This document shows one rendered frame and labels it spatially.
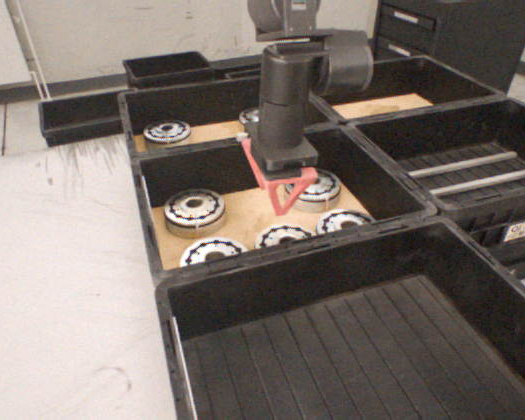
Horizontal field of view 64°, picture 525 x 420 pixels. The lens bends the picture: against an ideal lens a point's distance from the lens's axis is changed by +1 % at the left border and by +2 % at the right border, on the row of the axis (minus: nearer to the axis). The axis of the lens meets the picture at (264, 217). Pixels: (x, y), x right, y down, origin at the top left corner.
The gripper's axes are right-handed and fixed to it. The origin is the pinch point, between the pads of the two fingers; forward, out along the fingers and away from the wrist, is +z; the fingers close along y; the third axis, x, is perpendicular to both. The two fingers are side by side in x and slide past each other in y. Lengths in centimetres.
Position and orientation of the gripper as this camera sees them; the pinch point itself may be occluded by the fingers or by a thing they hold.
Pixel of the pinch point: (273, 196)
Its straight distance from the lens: 58.4
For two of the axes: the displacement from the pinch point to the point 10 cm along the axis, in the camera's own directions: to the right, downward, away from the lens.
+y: -3.2, -6.1, 7.3
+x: -9.4, 1.5, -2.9
